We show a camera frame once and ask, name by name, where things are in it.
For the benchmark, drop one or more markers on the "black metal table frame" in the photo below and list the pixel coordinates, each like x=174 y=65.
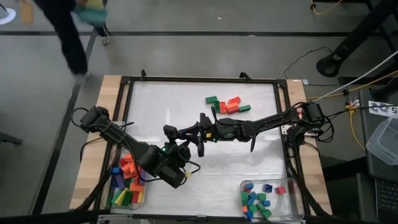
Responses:
x=202 y=79

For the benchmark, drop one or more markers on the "long red toy block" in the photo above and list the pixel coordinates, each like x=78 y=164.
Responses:
x=123 y=161
x=135 y=197

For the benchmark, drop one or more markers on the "power strip with plugs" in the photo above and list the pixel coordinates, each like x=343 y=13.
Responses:
x=351 y=105

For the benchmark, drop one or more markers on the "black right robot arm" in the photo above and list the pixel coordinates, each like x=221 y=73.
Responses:
x=273 y=119

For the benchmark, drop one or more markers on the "small red toy block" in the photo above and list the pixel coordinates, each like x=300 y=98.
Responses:
x=280 y=189

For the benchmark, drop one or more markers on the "dark grey cart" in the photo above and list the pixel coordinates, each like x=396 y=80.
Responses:
x=368 y=174

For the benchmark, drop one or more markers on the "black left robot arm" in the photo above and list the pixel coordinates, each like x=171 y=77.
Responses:
x=124 y=140

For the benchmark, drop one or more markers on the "white floor disc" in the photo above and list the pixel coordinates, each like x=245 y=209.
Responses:
x=11 y=18

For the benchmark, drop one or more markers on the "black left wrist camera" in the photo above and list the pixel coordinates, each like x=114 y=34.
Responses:
x=174 y=180

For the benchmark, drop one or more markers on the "person's shoe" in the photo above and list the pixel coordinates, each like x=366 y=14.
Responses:
x=105 y=39

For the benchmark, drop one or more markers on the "clear plastic bin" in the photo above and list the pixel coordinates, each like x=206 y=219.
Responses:
x=112 y=199
x=286 y=202

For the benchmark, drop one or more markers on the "teal held bundle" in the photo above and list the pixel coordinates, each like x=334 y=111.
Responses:
x=91 y=15

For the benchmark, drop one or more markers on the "black crossbar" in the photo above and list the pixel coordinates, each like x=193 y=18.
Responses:
x=46 y=217

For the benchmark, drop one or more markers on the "black chair base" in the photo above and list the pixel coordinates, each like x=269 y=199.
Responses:
x=11 y=139

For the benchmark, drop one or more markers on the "long yellow toy block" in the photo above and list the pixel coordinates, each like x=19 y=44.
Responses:
x=122 y=197

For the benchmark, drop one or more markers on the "white paper label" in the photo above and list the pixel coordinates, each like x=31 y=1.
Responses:
x=381 y=109

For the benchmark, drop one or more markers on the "small orange toy block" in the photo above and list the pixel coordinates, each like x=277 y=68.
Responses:
x=244 y=208

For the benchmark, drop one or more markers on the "black stand foot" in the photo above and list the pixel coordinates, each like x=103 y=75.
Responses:
x=385 y=91

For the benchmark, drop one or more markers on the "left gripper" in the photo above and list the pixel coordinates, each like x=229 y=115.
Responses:
x=163 y=160

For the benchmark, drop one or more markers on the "tan cardboard piece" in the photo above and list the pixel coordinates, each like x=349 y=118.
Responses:
x=26 y=12

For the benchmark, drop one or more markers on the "clear plastic storage tub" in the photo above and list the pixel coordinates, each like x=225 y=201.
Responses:
x=384 y=143

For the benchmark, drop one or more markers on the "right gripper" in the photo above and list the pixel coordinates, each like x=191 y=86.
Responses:
x=225 y=130

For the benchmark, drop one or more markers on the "small white tag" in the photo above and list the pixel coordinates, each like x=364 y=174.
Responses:
x=305 y=82

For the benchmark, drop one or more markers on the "black keyboard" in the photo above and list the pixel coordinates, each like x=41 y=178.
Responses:
x=388 y=199

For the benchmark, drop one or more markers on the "person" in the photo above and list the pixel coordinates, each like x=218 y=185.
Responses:
x=66 y=34

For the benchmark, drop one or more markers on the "long purple toy block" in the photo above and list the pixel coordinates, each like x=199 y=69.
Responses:
x=119 y=181
x=142 y=181

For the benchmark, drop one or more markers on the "black floor stand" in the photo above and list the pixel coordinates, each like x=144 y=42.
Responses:
x=357 y=34

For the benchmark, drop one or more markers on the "small blue toy block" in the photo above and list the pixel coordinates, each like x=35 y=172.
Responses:
x=249 y=202
x=248 y=186
x=253 y=196
x=249 y=214
x=267 y=187
x=184 y=134
x=265 y=203

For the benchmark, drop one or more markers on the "long green block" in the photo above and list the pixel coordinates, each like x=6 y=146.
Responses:
x=115 y=196

